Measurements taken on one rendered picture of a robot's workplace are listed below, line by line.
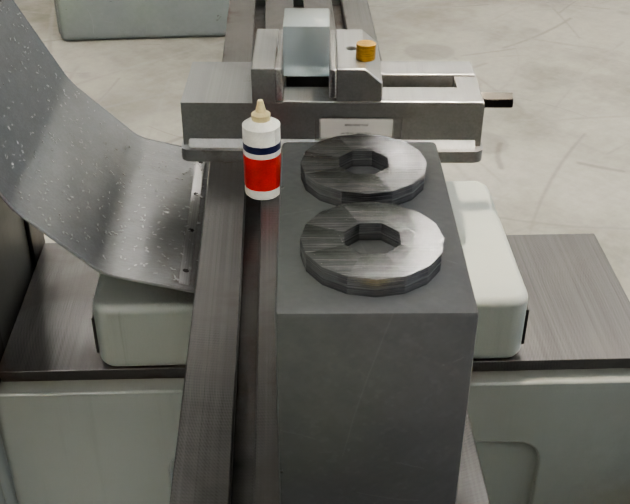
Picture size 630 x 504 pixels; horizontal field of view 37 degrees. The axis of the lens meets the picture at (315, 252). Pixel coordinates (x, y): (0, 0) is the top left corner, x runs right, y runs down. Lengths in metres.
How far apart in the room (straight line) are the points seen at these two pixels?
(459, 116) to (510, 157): 2.04
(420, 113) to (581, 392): 0.38
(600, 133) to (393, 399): 2.81
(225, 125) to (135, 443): 0.40
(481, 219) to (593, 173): 1.90
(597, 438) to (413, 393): 0.67
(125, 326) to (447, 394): 0.56
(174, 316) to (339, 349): 0.52
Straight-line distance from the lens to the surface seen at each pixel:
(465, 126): 1.11
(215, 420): 0.76
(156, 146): 1.28
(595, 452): 1.26
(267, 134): 0.99
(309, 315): 0.55
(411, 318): 0.56
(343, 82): 1.07
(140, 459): 1.21
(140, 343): 1.10
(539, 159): 3.14
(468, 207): 1.24
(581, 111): 3.51
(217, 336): 0.84
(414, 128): 1.10
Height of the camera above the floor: 1.44
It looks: 34 degrees down
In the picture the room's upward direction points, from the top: straight up
